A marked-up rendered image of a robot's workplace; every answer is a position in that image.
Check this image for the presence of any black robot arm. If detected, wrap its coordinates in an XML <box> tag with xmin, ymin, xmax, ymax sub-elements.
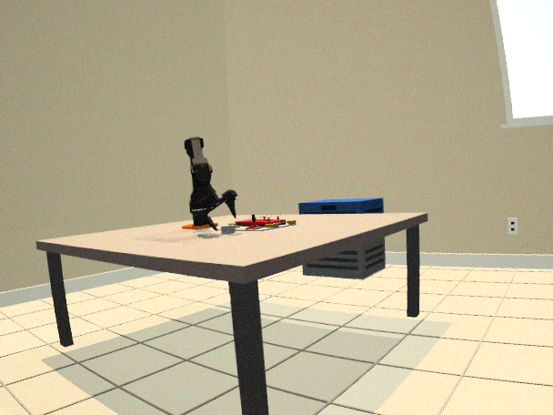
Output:
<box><xmin>184</xmin><ymin>137</ymin><xmax>218</xmax><ymax>227</ymax></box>

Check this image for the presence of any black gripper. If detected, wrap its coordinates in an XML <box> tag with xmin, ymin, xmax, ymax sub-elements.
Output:
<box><xmin>194</xmin><ymin>187</ymin><xmax>237</xmax><ymax>231</ymax></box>

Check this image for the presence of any red and black joystick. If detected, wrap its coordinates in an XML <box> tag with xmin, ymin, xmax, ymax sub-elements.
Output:
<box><xmin>248</xmin><ymin>214</ymin><xmax>259</xmax><ymax>228</ymax></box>

